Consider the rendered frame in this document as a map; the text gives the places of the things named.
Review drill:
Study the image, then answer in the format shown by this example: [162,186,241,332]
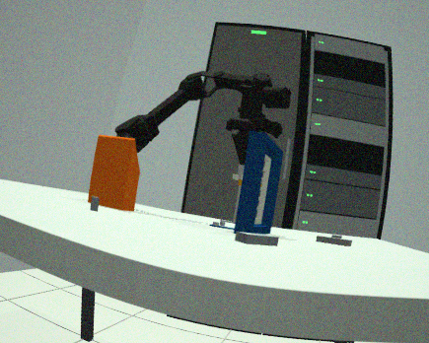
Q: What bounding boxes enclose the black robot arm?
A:
[114,71,291,153]

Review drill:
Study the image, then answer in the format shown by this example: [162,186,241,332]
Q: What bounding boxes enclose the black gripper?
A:
[226,103,262,165]

